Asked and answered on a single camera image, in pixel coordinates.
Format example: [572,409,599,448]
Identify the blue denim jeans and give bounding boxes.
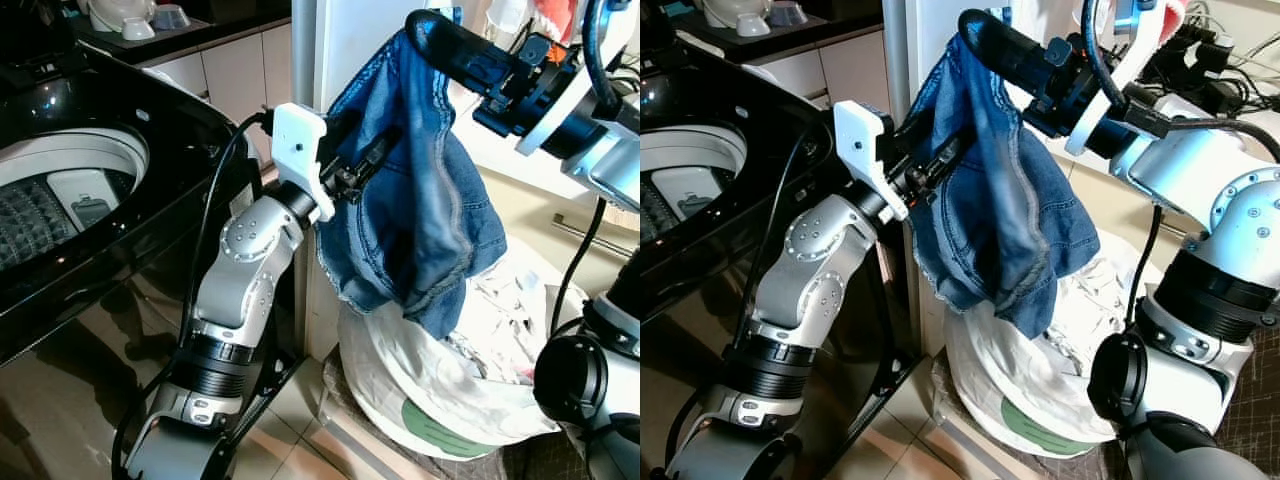
[905,35,1094,339]
[315,28,509,339]

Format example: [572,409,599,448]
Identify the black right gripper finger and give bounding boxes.
[405,10,511,91]
[958,8,1051,86]

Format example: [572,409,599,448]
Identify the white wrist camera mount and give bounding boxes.
[270,103,336,224]
[515,0,639,157]
[1065,0,1166,158]
[833,100,909,223]

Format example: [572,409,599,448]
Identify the white tall cabinet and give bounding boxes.
[290,0,421,361]
[883,0,1011,361]

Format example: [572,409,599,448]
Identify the large white bowl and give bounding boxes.
[700,0,771,29]
[88,0,156,33]

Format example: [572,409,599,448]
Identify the white kitchen counter cabinet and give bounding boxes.
[675,0,891,113]
[70,0,293,166]

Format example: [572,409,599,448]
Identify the white washer drum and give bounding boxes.
[0,125,151,273]
[640,128,749,246]

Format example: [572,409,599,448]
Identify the white laundry bag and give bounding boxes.
[940,232,1171,446]
[338,240,591,461]

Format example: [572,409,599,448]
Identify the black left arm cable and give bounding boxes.
[110,112,273,471]
[665,118,841,471]

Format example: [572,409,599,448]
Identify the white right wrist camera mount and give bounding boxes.
[515,0,639,157]
[1065,0,1166,158]

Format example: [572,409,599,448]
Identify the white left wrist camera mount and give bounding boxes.
[833,100,909,223]
[270,103,336,224]

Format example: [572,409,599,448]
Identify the white patterned garment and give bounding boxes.
[1040,255,1151,371]
[445,250,561,386]

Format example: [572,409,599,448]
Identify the red cloth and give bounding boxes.
[1150,0,1191,41]
[535,0,581,43]

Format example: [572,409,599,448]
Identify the black top-load washing machine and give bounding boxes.
[640,40,906,480]
[0,38,301,480]

